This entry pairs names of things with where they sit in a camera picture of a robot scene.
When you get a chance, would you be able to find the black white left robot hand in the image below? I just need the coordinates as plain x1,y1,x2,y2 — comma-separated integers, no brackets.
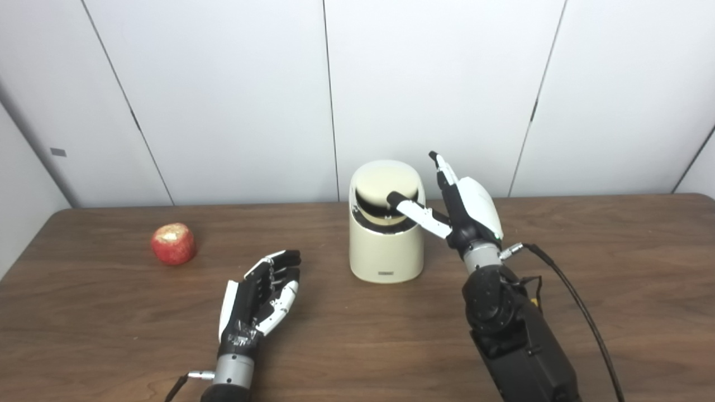
218,250,302,358

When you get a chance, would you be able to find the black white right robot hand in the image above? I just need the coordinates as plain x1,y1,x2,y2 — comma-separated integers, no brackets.
387,151,504,255

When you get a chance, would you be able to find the red apple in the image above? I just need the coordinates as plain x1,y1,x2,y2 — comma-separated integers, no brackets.
150,223,197,266

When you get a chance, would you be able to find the cream-colored lidded bin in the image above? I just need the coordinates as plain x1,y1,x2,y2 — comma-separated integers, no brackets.
349,160,426,284

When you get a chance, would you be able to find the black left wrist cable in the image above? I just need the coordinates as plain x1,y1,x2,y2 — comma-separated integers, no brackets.
164,371,216,402

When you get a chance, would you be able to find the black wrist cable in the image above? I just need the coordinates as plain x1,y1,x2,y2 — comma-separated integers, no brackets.
164,371,216,402
500,242,626,402

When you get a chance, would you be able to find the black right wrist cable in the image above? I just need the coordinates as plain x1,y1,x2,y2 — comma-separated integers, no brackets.
500,242,626,402

